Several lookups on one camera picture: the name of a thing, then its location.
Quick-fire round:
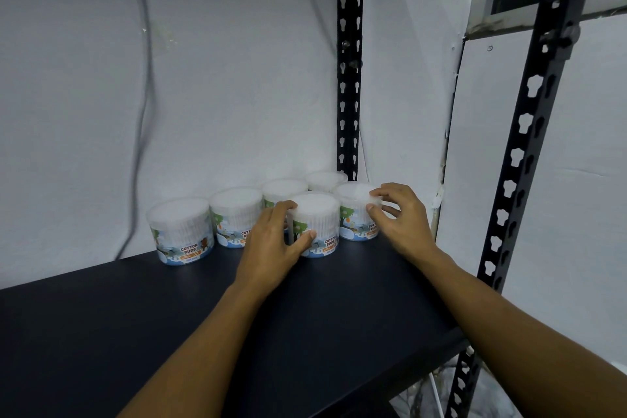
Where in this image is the person's left hand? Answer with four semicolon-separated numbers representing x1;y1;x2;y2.
234;200;317;287

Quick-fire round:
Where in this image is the clear cotton bud tub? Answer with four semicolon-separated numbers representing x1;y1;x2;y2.
285;191;341;259
334;182;384;242

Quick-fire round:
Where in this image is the grey wall cable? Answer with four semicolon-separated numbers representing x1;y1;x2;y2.
112;0;158;261

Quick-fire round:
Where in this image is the thick white cable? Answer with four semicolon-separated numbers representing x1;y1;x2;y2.
428;373;445;418

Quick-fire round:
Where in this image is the black perforated shelf post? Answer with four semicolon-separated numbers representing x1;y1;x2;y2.
335;0;366;182
443;0;590;418

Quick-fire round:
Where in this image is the row of cotton swab containers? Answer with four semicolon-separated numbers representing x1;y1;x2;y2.
146;170;349;267

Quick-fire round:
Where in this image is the person's right hand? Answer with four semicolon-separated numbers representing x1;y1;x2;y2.
366;183;440;263

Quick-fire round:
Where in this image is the person's right forearm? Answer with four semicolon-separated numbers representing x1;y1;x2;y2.
420;245;627;418

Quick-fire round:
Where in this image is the black shelf board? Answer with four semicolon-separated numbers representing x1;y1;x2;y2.
0;233;472;418

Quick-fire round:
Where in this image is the person's left forearm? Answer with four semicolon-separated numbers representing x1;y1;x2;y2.
117;280;275;418

